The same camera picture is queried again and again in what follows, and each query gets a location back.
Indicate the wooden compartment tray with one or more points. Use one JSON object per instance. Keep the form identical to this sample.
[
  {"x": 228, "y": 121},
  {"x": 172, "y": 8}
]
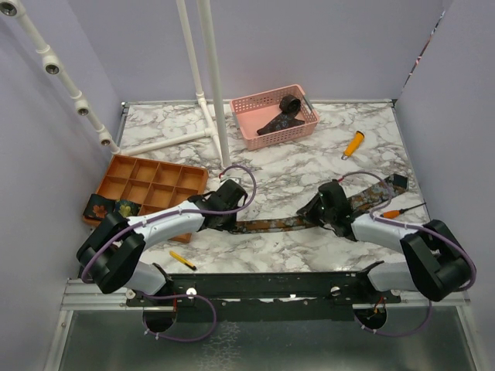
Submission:
[{"x": 153, "y": 184}]

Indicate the brown grey floral tie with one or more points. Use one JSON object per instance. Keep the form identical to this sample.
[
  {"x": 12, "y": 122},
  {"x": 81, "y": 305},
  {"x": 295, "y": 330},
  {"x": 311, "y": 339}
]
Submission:
[{"x": 392, "y": 186}]

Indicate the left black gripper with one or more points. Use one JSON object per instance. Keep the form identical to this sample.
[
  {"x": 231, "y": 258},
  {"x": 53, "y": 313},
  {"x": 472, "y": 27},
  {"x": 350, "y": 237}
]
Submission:
[{"x": 229, "y": 226}]

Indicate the yellow handled utility knife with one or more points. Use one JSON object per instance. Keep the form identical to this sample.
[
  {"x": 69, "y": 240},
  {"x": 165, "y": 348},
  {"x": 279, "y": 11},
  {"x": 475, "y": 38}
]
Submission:
[{"x": 353, "y": 145}]

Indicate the navy yellow-flower rolled tie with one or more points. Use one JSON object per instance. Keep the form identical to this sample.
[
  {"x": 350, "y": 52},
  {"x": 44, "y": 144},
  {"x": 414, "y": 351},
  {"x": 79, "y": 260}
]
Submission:
[{"x": 127, "y": 208}]

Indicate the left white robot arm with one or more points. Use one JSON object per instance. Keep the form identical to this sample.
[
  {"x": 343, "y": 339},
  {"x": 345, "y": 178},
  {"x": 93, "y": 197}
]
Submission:
[{"x": 110, "y": 256}]

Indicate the dark blue-flowered tie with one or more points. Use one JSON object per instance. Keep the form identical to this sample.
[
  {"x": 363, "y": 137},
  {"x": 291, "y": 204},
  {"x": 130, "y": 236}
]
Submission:
[{"x": 290, "y": 107}]

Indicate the orange handled screwdriver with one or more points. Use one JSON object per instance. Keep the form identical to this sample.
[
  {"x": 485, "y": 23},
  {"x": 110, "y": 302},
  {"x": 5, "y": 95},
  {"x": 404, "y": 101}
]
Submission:
[{"x": 392, "y": 214}]

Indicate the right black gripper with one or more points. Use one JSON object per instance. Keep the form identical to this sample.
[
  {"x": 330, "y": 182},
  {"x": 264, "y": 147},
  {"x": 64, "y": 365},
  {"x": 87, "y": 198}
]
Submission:
[{"x": 308, "y": 212}]

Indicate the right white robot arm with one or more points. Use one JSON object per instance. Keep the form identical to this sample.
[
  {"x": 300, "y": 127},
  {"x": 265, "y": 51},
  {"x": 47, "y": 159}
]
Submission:
[{"x": 435, "y": 265}]

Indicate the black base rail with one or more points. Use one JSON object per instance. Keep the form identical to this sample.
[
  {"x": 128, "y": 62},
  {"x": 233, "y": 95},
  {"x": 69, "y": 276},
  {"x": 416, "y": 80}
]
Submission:
[{"x": 267, "y": 296}]

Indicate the black orange-flower rolled tie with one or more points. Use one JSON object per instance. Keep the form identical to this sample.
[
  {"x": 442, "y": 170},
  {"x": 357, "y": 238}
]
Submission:
[{"x": 98, "y": 207}]

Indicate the pink perforated plastic basket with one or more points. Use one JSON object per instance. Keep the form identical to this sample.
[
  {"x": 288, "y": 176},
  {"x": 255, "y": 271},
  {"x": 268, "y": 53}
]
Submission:
[{"x": 254, "y": 111}]

